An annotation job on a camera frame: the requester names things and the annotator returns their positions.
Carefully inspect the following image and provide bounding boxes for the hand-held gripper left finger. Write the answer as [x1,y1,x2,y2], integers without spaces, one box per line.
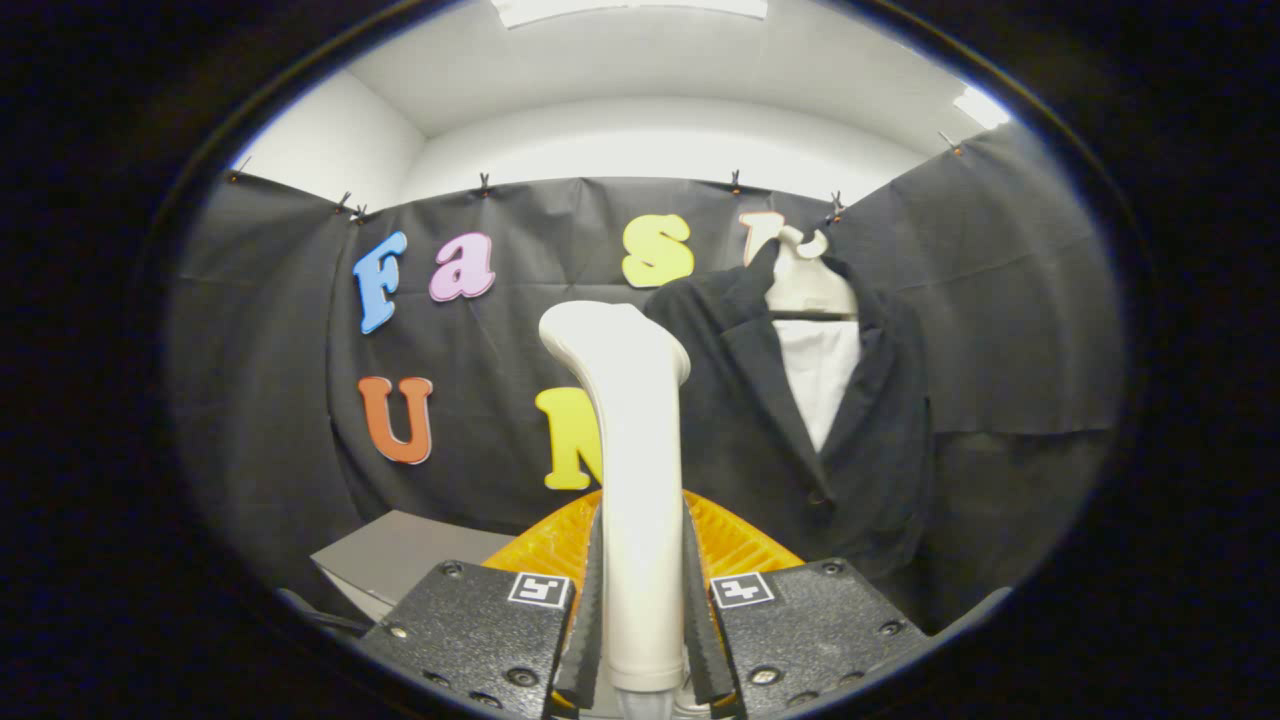
[355,490,607,720]

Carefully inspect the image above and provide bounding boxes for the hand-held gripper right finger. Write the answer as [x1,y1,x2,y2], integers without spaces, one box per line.
[683,490,933,720]

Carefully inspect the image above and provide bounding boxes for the black blazer jacket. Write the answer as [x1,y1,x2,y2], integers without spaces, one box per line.
[645,238,936,631]

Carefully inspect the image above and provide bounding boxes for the white garment steamer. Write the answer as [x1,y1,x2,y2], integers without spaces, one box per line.
[538,300,693,720]

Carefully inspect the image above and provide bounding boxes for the grey cabinet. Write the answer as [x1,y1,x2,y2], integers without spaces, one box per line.
[310,510,517,623]

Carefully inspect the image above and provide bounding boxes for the white dress form mannequin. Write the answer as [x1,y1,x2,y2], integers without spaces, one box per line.
[765,225,863,454]

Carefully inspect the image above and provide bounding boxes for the black backdrop cloth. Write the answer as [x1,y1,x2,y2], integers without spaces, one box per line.
[165,120,1127,637]

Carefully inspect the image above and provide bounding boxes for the row of black cloth clips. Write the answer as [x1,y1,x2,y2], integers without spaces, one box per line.
[228,130,963,223]

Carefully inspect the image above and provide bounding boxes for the small ceiling light panel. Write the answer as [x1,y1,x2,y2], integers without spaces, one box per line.
[953,86,1012,131]

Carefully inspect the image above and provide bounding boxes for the long ceiling light panel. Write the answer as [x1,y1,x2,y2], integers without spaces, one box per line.
[490,0,769,29]

